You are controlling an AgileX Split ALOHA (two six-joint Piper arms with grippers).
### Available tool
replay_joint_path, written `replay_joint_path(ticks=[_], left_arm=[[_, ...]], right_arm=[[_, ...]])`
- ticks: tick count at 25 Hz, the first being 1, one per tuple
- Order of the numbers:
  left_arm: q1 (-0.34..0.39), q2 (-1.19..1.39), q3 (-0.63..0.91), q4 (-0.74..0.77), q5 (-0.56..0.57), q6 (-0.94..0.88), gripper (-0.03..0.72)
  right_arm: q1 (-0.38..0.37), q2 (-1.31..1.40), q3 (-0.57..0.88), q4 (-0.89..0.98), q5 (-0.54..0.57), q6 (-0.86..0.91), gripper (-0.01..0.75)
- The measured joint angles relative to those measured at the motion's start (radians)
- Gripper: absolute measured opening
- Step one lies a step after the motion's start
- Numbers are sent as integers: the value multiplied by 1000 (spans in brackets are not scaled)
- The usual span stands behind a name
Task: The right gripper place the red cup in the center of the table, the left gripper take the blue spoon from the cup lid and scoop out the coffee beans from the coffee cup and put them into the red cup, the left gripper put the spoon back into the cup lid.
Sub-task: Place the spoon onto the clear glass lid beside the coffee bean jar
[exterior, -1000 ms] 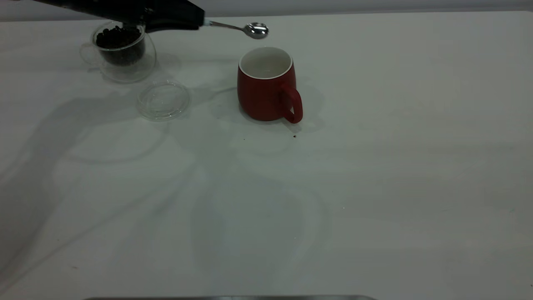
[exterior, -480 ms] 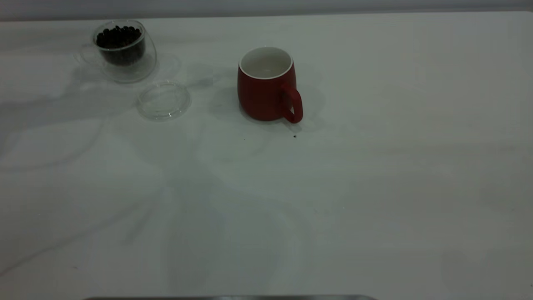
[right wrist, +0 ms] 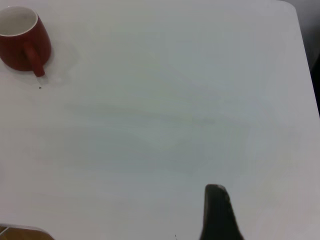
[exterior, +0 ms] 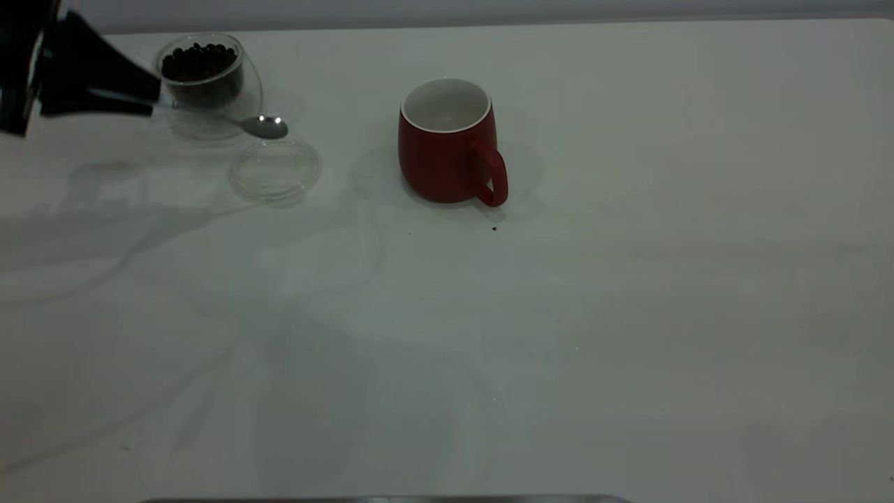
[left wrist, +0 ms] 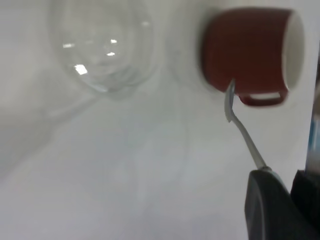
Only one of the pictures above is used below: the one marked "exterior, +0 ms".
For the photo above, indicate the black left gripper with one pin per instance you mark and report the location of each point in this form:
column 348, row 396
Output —
column 17, row 63

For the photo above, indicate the red ceramic mug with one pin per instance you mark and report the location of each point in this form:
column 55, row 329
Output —
column 440, row 164

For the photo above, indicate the coffee bean pile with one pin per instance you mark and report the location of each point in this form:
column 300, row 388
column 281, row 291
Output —
column 199, row 66

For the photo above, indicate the clear round glass lid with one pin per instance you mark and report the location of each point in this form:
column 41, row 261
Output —
column 274, row 171

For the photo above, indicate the clear double-wall glass cup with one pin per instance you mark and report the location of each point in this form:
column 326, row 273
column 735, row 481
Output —
column 237, row 105

